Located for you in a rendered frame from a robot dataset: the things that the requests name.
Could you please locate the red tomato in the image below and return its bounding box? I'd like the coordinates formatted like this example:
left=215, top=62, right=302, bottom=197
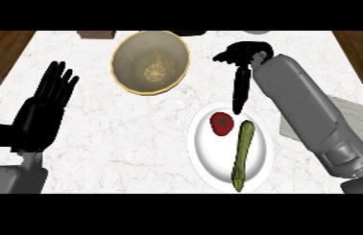
left=208, top=111, right=236, bottom=137

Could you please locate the tan bowl with gold rim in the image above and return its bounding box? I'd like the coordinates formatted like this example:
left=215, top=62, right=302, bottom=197
left=109, top=31, right=192, bottom=95

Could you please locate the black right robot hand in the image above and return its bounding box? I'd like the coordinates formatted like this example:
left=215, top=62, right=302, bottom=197
left=211, top=41, right=274, bottom=115

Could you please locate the green asparagus stalk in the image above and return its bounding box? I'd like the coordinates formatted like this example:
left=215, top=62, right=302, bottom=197
left=230, top=119, right=257, bottom=194

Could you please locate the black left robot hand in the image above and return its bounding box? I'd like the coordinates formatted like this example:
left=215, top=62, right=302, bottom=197
left=0, top=60, right=81, bottom=154

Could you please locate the dark object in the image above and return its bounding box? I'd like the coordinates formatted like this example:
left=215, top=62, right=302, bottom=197
left=171, top=31, right=208, bottom=37

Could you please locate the white oval plate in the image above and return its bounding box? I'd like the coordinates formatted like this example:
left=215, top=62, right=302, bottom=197
left=186, top=100, right=274, bottom=194

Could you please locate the brown wooden block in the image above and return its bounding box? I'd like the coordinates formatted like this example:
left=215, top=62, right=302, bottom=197
left=77, top=31, right=116, bottom=40

